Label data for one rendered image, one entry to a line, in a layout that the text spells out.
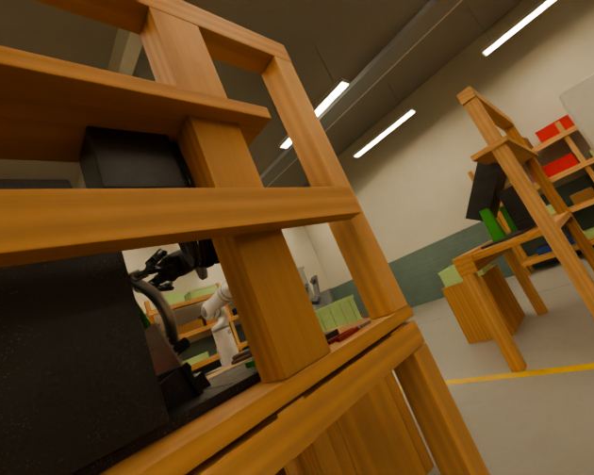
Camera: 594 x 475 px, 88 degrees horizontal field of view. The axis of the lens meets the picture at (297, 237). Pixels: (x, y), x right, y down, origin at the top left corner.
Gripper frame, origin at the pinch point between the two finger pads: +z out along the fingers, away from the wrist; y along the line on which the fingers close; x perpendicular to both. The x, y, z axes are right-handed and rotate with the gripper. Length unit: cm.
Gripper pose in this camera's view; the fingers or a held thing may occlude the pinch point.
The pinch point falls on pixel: (140, 282)
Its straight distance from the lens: 92.9
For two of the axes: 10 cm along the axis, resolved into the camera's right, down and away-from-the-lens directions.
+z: -5.8, 3.5, -7.4
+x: 8.2, 2.7, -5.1
